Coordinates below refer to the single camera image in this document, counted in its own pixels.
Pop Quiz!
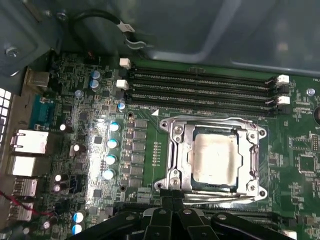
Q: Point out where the wire locking lever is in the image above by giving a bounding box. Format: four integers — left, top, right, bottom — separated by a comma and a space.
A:
171, 116, 256, 126
184, 191, 258, 203

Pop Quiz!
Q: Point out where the thin red wire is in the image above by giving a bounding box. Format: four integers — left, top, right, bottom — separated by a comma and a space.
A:
0, 190, 55, 216

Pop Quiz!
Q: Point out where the black RAM slot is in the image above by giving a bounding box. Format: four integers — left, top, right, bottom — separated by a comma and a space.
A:
119, 57, 290, 86
219, 211, 301, 227
116, 79, 291, 106
117, 201, 276, 212
118, 68, 291, 95
117, 89, 292, 117

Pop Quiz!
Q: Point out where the teal serial port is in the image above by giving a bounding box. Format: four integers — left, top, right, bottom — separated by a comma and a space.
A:
29, 95, 55, 130

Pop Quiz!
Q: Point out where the black cable loop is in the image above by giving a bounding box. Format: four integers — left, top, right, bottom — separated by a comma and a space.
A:
68, 9, 155, 51

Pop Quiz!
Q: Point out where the green motherboard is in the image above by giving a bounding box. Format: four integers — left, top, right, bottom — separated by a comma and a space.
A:
9, 51, 320, 240

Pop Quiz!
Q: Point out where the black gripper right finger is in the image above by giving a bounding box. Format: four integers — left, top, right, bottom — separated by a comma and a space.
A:
172, 190, 288, 240

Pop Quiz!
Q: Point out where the silver USB port block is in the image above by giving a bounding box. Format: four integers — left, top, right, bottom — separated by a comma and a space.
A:
6, 155, 38, 177
11, 177, 39, 197
7, 201, 35, 223

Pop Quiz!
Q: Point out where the CPU socket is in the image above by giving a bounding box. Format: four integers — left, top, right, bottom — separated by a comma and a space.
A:
153, 116, 268, 205

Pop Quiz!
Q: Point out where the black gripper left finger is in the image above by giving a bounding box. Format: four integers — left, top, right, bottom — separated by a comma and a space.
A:
84, 190, 174, 240

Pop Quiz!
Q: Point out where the silver network port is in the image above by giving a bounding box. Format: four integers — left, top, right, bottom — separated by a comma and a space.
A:
10, 129, 50, 155

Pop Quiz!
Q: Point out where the silver CPU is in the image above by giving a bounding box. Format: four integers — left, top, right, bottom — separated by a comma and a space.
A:
187, 126, 245, 188

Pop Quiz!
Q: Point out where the open black PC case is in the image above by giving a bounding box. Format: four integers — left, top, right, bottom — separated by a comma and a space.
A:
0, 0, 320, 240

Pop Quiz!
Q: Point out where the small silver port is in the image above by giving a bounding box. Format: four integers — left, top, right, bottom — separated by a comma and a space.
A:
25, 69, 50, 88

